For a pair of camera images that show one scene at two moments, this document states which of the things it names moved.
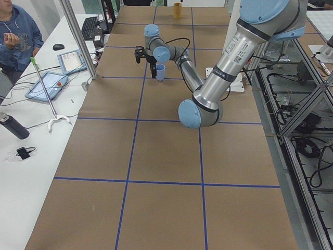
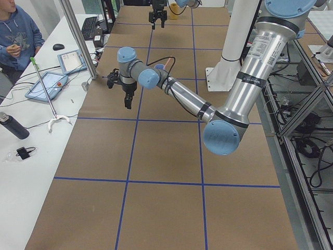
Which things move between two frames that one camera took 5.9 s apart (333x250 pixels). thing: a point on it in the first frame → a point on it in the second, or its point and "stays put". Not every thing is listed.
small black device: [24, 152] stays put
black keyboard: [89, 27] stays put
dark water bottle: [9, 123] stays put
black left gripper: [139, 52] → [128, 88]
